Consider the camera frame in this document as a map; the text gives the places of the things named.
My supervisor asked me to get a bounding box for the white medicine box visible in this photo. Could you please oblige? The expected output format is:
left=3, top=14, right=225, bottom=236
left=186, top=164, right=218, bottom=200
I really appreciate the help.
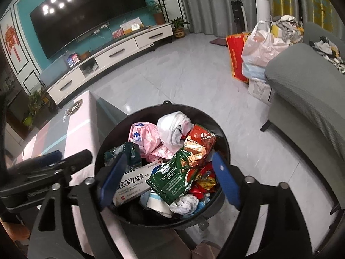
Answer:
left=113, top=158, right=163, bottom=207

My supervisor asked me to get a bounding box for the dark green foil bag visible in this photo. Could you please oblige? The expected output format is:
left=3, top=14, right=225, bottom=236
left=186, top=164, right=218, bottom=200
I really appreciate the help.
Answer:
left=104, top=142, right=142, bottom=173

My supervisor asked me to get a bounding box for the white paper cup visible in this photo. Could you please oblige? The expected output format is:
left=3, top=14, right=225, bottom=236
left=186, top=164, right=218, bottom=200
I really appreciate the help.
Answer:
left=140, top=190, right=173, bottom=218

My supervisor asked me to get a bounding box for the green red wafer snack bag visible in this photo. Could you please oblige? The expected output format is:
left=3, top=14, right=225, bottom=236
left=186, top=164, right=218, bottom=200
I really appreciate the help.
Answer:
left=146, top=125, right=217, bottom=205

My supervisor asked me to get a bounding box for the black round trash bin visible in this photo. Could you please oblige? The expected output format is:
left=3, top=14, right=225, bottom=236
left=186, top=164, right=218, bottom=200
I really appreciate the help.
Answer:
left=94, top=100, right=231, bottom=230

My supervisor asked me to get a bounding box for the crumpled white tissue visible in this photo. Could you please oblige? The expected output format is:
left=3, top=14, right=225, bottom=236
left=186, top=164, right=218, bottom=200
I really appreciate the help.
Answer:
left=169, top=194, right=199, bottom=216

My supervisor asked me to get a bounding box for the checked table cloth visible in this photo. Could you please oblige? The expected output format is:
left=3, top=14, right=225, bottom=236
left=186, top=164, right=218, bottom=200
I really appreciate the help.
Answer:
left=14, top=91, right=137, bottom=258

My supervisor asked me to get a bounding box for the large left potted plant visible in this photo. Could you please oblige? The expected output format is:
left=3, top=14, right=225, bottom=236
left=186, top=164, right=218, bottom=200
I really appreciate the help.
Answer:
left=22, top=89, right=55, bottom=129

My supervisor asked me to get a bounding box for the white TV cabinet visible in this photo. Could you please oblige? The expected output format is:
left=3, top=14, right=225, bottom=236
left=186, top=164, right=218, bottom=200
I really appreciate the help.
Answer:
left=47, top=24, right=173, bottom=104

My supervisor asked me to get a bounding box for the white cardboard box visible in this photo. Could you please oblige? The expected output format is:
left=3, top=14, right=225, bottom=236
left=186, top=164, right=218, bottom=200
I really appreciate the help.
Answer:
left=248, top=78, right=274, bottom=105

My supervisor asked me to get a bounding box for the grey sofa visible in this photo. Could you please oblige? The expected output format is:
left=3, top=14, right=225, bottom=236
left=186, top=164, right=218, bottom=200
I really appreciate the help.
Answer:
left=265, top=22, right=344, bottom=206

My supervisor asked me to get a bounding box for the small red blue box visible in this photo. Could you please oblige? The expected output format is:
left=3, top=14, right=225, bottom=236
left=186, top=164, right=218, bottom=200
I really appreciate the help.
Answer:
left=67, top=53, right=80, bottom=68

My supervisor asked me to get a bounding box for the red Chinese knot decoration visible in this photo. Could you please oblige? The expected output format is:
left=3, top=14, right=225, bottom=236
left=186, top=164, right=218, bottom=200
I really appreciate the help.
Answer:
left=5, top=25, right=21, bottom=62

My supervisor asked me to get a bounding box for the white pink plastic bag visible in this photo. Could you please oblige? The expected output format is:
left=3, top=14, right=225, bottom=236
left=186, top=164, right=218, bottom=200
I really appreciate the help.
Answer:
left=241, top=21, right=289, bottom=81

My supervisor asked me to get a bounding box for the red orange shopping bag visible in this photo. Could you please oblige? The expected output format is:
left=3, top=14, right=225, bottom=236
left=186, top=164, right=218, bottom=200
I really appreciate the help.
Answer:
left=226, top=33, right=249, bottom=84

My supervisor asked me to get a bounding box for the pile of clothes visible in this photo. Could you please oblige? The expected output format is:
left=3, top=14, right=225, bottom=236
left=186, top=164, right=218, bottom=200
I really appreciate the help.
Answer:
left=271, top=15, right=304, bottom=45

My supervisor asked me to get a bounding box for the potted plant in corner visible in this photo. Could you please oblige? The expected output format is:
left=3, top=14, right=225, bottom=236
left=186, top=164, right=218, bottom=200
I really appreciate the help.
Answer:
left=170, top=16, right=190, bottom=39

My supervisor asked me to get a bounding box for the black tower appliance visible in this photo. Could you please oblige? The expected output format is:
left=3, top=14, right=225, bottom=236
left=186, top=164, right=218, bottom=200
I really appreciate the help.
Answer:
left=231, top=1, right=248, bottom=33

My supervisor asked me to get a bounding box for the white paper roll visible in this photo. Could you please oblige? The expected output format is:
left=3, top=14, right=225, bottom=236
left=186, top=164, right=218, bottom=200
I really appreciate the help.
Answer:
left=256, top=0, right=271, bottom=22

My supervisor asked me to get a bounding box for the grey curtain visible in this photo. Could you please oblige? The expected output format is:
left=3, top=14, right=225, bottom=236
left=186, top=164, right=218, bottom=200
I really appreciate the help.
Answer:
left=182, top=0, right=269, bottom=37

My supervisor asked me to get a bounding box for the black television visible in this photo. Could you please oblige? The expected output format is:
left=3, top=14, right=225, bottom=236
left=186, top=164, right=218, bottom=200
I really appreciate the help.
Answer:
left=30, top=0, right=146, bottom=58

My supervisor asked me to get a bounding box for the potted plant by cabinet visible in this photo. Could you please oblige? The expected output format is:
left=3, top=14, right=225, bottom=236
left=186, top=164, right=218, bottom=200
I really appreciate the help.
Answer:
left=146, top=1, right=165, bottom=25

